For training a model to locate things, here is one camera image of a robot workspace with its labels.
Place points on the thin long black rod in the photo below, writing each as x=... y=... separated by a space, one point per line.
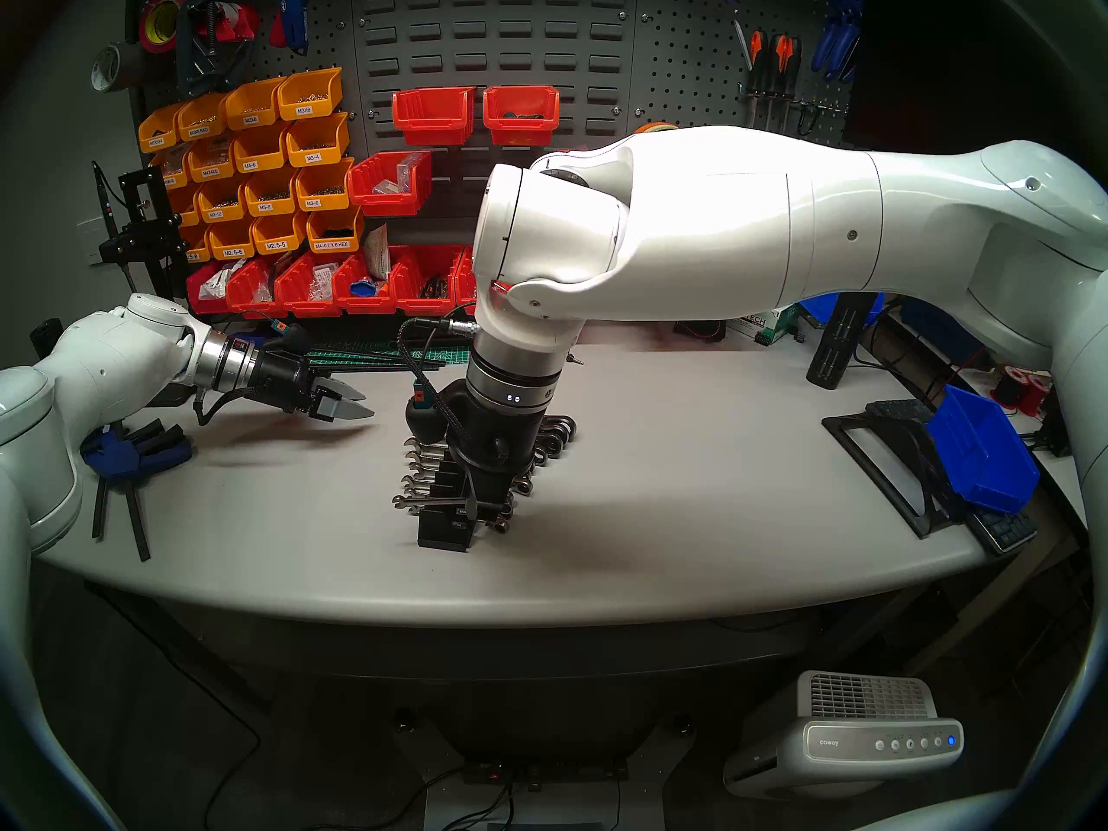
x=372 y=366
x=372 y=359

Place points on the white Coway air purifier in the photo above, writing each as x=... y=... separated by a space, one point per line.
x=866 y=734

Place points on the green white Kimtech tissue box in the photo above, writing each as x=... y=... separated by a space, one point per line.
x=775 y=325

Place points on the red plastic storage bin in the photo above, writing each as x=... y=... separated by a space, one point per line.
x=203 y=297
x=521 y=118
x=466 y=288
x=433 y=119
x=247 y=297
x=424 y=299
x=385 y=189
x=294 y=297
x=363 y=297

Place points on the black wrench holder case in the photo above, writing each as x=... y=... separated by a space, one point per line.
x=446 y=535

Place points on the grey perforated tool pegboard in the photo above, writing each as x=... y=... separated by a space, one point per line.
x=502 y=50

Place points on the black desk device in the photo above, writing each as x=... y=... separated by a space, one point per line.
x=1056 y=427

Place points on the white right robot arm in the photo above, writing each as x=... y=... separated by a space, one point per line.
x=736 y=223

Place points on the black floor power strip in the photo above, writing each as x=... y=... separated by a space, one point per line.
x=545 y=770

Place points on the yellow screw storage bin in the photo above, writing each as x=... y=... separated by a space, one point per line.
x=201 y=121
x=277 y=237
x=309 y=98
x=251 y=109
x=197 y=248
x=184 y=210
x=221 y=204
x=173 y=171
x=316 y=144
x=270 y=197
x=210 y=164
x=232 y=242
x=336 y=234
x=323 y=189
x=158 y=132
x=258 y=154

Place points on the silver ratcheting combination wrench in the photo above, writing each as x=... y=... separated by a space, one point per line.
x=412 y=466
x=415 y=441
x=545 y=454
x=564 y=426
x=523 y=486
x=558 y=441
x=414 y=454
x=500 y=525
x=506 y=514
x=410 y=483

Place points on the black metal fixture stand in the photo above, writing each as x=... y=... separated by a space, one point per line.
x=143 y=241

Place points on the green cutting mat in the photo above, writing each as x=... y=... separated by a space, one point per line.
x=363 y=353

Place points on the dark blue crate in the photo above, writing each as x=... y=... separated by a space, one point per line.
x=939 y=323

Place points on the black rectangular frame stand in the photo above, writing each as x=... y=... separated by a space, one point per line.
x=883 y=457

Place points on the blue holder black hex keys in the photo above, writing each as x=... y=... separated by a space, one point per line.
x=130 y=453

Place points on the dark computer keyboard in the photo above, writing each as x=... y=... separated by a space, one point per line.
x=1004 y=531

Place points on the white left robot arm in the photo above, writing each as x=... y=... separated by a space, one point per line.
x=95 y=370

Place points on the orange and black tape roll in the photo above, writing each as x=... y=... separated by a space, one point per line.
x=658 y=127

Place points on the grey duct tape roll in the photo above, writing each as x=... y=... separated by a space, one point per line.
x=114 y=66

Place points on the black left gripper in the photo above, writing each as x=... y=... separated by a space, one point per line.
x=290 y=383

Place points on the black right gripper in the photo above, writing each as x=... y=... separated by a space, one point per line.
x=493 y=431

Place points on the red and yellow tape roll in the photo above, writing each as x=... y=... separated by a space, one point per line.
x=160 y=20

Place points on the metal carabiner hooks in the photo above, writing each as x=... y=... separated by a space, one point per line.
x=809 y=115

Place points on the red and white tool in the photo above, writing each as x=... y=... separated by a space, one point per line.
x=234 y=22

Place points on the black computer monitor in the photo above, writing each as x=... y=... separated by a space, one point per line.
x=935 y=50

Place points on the blue plastic storage bin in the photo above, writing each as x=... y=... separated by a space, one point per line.
x=822 y=305
x=982 y=448

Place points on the black cylinder bottle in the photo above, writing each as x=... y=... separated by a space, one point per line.
x=840 y=340

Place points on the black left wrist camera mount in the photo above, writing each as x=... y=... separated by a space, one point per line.
x=286 y=340

